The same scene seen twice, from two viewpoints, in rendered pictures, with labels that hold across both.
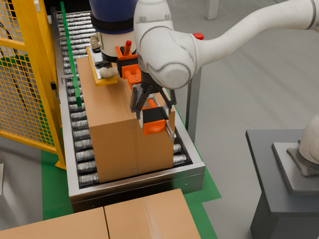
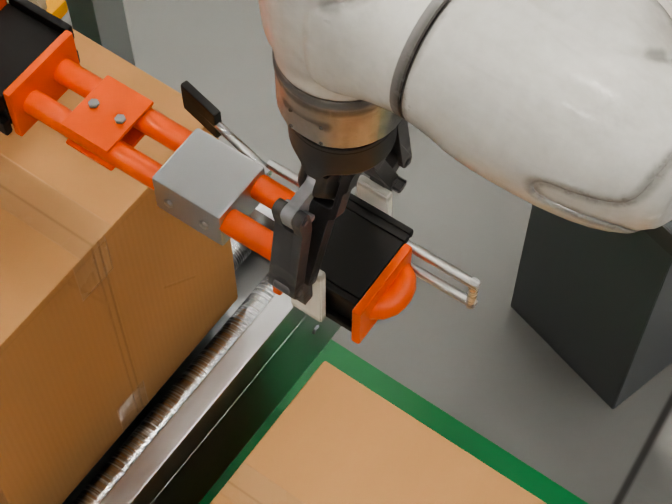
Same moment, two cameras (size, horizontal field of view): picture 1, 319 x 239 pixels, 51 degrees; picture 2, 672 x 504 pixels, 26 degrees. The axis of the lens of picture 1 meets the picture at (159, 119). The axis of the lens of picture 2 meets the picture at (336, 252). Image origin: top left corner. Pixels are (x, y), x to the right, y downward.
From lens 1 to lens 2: 0.61 m
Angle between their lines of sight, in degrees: 30
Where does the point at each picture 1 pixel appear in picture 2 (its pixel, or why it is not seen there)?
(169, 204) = (337, 442)
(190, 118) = (108, 43)
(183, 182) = (307, 328)
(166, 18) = not seen: outside the picture
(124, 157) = (90, 395)
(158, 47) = (577, 107)
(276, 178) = not seen: hidden behind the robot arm
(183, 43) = (643, 32)
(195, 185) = not seen: hidden behind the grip
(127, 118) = (69, 262)
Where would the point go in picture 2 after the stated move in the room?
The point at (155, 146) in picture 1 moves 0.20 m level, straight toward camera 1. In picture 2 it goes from (178, 277) to (287, 401)
